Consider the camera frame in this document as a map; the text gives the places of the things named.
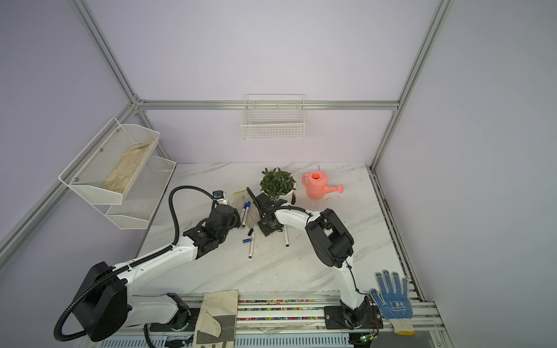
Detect blue dotted work glove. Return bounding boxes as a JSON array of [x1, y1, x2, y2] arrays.
[[370, 270, 416, 336]]

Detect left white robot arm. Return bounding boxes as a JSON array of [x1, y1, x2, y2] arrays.
[[72, 204, 241, 342]]

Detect green potted plant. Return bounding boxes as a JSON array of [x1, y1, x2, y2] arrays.
[[260, 168, 297, 204]]

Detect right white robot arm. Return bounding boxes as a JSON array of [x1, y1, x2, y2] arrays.
[[247, 188, 383, 332]]

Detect aluminium frame rails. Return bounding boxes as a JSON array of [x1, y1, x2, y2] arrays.
[[0, 0, 455, 348]]

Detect white wire wall basket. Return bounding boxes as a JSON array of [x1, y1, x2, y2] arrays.
[[241, 94, 306, 141]]

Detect beige glove in rack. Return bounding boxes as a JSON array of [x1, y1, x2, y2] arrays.
[[102, 141, 154, 194]]

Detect beige canvas glove front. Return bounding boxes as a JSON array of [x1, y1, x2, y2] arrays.
[[192, 289, 239, 348]]

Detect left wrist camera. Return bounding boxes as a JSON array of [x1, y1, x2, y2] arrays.
[[213, 190, 229, 205]]

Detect white knit work glove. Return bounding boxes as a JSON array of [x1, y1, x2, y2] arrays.
[[232, 189, 254, 214]]

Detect white marker pen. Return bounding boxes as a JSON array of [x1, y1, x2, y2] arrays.
[[240, 202, 249, 226], [248, 229, 255, 259], [283, 226, 290, 247], [242, 201, 251, 228]]

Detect pink watering can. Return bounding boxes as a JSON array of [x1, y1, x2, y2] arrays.
[[302, 171, 345, 200]]

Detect white two-tier mesh rack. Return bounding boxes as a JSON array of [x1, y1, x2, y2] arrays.
[[59, 118, 176, 230]]

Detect left black corrugated cable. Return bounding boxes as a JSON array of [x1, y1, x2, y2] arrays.
[[53, 185, 216, 342]]

